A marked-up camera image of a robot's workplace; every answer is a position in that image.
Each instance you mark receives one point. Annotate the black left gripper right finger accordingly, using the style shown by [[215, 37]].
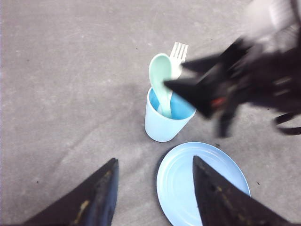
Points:
[[220, 203]]

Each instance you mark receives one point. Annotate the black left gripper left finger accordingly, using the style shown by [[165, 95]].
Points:
[[91, 203]]

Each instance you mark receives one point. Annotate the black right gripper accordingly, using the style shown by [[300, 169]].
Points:
[[271, 80]]

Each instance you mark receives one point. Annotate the white plastic fork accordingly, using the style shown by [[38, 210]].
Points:
[[177, 57]]

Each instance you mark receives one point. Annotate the mint green plastic spoon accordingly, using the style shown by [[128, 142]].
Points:
[[160, 70]]

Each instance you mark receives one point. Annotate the light blue plastic cup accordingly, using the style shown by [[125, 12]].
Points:
[[161, 128]]

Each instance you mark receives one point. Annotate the blue plastic plate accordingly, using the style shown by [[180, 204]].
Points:
[[175, 186]]

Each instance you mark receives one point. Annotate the dark grey table mat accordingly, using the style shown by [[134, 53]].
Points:
[[74, 82]]

